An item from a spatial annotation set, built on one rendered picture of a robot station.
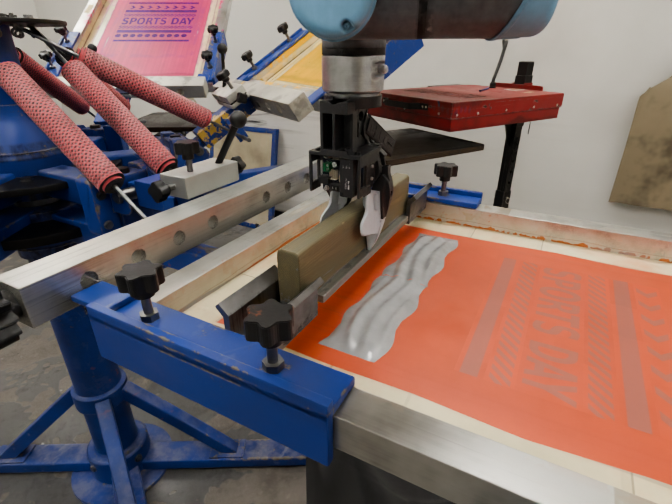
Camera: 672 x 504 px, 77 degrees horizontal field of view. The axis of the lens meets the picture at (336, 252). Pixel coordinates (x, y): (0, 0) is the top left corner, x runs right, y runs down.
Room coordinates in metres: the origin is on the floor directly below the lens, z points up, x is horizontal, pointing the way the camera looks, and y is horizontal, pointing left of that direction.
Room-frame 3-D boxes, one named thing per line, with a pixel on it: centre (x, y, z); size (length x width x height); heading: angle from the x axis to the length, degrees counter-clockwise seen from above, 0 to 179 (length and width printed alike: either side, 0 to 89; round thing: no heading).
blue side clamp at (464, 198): (0.82, -0.14, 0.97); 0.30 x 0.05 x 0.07; 62
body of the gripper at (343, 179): (0.54, -0.02, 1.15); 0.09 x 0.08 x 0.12; 152
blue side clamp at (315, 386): (0.33, 0.13, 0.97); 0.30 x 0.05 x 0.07; 62
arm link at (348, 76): (0.55, -0.02, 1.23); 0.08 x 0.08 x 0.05
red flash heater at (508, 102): (1.71, -0.50, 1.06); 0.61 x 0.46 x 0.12; 122
